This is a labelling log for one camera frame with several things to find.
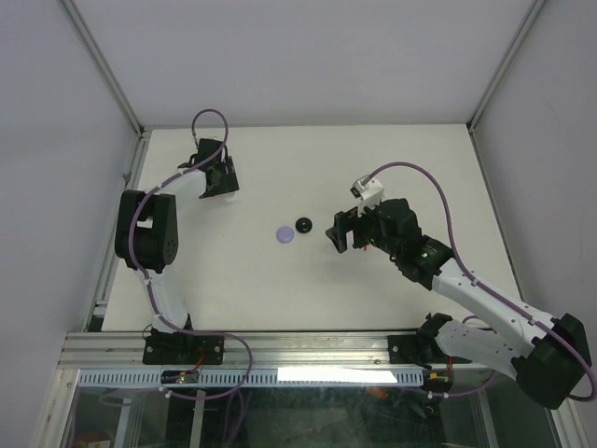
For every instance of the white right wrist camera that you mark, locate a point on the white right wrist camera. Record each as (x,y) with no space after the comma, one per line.
(369,192)

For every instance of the aluminium frame post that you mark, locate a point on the aluminium frame post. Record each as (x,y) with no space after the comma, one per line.
(83,32)
(514,46)

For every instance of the aluminium mounting rail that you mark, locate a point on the aluminium mounting rail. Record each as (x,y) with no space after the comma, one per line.
(268,350)

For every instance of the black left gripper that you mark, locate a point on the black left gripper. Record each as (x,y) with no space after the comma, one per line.
(230,184)

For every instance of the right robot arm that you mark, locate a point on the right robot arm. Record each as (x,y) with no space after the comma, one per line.
(546,356)

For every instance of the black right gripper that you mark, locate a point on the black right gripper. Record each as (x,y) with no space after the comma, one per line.
(344,222)

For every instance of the aluminium frame post right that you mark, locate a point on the aluminium frame post right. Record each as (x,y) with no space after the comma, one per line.
(514,46)

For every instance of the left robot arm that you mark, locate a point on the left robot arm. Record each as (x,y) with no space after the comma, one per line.
(147,239)

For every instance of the aluminium frame post left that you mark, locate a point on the aluminium frame post left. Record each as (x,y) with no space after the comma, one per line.
(83,32)

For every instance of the white slotted cable duct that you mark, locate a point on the white slotted cable duct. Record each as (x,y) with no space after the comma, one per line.
(228,378)

